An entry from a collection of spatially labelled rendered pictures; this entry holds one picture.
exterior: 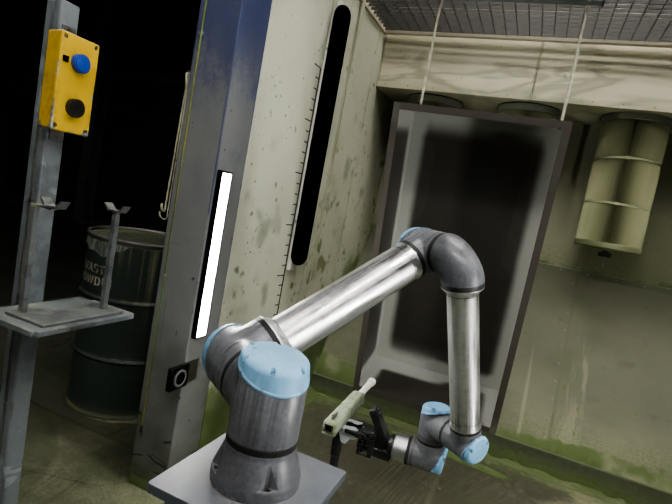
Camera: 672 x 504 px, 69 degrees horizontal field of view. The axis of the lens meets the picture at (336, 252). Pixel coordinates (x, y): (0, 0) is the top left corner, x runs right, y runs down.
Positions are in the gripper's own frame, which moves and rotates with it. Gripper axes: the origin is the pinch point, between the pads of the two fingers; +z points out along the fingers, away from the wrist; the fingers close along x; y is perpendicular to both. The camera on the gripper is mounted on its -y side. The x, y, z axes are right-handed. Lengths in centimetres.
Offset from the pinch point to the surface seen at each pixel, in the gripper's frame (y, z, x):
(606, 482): 46, -111, 113
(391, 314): -23, 3, 74
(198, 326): -21, 58, -3
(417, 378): 2, -16, 67
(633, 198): -96, -100, 139
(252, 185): -74, 57, 23
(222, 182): -74, 56, 0
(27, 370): -11, 83, -50
